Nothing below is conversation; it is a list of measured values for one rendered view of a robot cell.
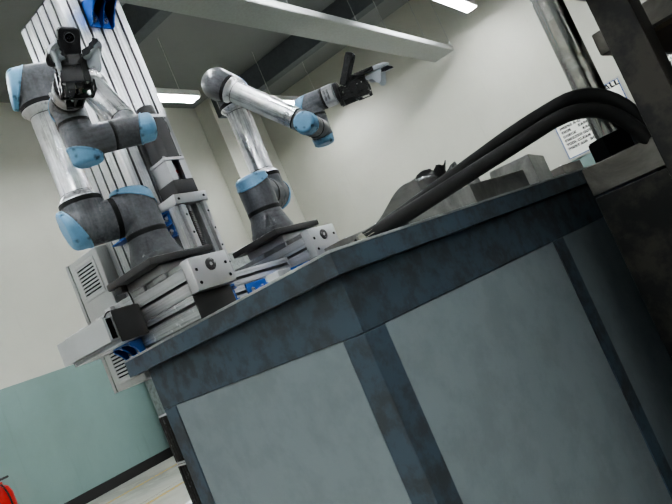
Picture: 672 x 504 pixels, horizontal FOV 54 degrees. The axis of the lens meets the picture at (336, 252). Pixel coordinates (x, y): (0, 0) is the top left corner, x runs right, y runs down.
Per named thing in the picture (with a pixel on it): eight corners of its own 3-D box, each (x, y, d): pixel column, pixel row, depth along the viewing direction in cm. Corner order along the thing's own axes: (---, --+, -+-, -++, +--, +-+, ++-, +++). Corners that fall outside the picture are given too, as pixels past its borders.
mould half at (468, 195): (336, 279, 182) (317, 234, 183) (393, 257, 201) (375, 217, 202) (480, 209, 147) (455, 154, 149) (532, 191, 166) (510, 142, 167)
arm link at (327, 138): (308, 146, 228) (298, 116, 229) (318, 150, 239) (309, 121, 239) (329, 137, 226) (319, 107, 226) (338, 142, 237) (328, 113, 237)
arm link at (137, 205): (170, 219, 185) (152, 175, 187) (123, 234, 179) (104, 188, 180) (162, 232, 196) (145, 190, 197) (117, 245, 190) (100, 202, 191)
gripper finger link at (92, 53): (116, 62, 136) (96, 80, 143) (110, 35, 137) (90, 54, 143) (102, 61, 134) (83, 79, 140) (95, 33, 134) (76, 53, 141)
